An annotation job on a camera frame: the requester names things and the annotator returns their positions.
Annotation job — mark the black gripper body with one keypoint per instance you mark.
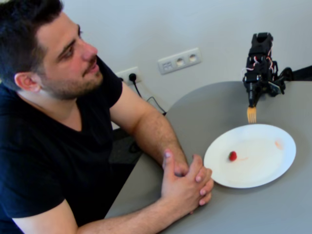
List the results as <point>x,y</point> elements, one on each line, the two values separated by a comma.
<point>252,92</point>

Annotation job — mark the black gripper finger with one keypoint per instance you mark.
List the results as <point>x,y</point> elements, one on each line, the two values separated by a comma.
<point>250,96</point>
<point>256,93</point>

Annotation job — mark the white round plate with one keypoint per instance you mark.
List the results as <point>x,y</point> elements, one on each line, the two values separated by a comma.
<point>256,165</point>

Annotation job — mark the white double wall socket panel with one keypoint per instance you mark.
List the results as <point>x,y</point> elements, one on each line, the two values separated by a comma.
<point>179,61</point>

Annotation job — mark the dark-haired bearded man's head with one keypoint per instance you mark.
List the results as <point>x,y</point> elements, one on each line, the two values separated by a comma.
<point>36,41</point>

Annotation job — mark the black table clamp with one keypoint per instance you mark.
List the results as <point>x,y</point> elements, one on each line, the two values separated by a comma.
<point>287,73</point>

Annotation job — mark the red strawberry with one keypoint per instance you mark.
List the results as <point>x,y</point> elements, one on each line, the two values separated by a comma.
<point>232,156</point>

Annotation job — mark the person's right hand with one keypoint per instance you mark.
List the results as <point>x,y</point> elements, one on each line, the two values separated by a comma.
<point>178,190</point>

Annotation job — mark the person's left forearm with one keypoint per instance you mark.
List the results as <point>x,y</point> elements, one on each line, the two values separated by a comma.
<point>161,139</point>

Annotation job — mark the black v-neck t-shirt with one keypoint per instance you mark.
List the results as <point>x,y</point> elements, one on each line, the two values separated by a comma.
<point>44,151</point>

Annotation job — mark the white single wall socket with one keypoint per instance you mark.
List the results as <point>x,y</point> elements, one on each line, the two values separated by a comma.
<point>126,73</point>

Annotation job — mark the black power plug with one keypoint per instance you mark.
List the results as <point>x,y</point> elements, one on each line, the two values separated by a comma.
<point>132,78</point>

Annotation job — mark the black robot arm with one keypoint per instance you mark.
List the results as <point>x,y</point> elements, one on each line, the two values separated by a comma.
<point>262,44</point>

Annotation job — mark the person's left hand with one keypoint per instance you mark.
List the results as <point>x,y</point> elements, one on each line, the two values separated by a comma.
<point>206,180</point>

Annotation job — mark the person's right forearm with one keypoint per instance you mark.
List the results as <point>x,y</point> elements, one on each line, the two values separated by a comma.
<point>126,217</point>

